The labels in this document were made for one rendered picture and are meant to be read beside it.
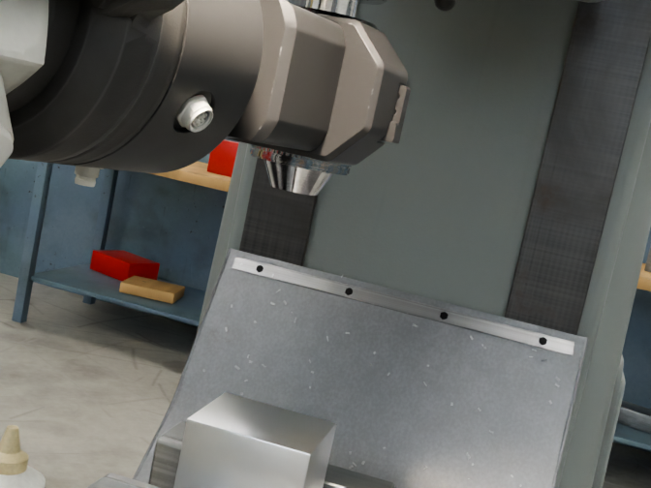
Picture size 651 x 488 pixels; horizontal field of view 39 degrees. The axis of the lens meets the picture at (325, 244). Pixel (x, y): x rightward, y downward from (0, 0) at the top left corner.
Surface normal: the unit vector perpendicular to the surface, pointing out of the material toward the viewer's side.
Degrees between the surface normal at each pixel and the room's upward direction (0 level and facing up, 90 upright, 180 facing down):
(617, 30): 90
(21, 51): 62
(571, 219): 90
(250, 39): 79
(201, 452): 90
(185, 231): 90
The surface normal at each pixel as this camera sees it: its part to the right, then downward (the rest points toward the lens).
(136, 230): -0.26, 0.07
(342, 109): -0.48, 0.00
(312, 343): -0.16, -0.36
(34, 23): 0.85, -0.25
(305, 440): 0.20, -0.97
